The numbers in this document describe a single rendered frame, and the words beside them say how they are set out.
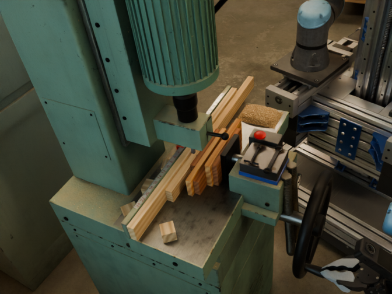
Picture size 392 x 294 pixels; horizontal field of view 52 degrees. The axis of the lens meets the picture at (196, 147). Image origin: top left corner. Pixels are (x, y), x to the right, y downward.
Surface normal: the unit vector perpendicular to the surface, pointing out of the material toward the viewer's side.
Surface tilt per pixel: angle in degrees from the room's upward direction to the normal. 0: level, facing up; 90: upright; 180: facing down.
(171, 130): 90
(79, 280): 0
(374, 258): 29
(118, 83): 90
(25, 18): 90
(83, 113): 90
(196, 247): 0
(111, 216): 0
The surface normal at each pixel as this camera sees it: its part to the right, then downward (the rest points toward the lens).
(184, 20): 0.36, 0.60
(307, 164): -0.11, -0.73
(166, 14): -0.03, 0.68
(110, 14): -0.47, 0.63
